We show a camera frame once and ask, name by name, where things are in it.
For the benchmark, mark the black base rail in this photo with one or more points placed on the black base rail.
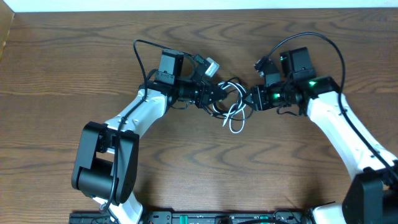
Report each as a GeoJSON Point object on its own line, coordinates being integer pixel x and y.
{"type": "Point", "coordinates": [167, 217]}

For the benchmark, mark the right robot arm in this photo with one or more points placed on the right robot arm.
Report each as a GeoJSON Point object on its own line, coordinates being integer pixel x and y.
{"type": "Point", "coordinates": [372, 195]}

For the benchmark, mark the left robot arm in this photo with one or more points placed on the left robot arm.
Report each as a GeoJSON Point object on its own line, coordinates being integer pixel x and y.
{"type": "Point", "coordinates": [106, 162]}

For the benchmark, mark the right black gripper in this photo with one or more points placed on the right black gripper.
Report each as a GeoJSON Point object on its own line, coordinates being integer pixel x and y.
{"type": "Point", "coordinates": [259, 96]}

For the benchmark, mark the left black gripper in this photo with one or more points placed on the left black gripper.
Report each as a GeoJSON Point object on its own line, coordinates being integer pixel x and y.
{"type": "Point", "coordinates": [210, 94]}

